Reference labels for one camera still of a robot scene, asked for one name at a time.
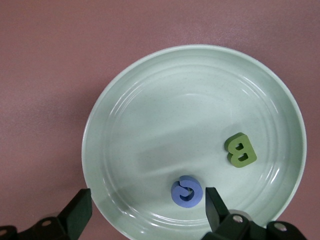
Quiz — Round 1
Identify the brown table cover sheet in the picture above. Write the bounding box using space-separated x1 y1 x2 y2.
0 0 320 240

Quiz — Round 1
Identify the blue letter G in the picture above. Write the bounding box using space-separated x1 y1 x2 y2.
171 174 204 208

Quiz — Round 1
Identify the green letter B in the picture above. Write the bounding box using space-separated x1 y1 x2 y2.
224 132 258 168

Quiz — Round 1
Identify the light green plate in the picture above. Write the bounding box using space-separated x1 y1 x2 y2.
81 44 308 238

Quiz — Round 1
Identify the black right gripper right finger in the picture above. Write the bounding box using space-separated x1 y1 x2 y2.
202 186 305 240

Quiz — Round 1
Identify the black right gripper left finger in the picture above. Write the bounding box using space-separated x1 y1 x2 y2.
0 188 93 240

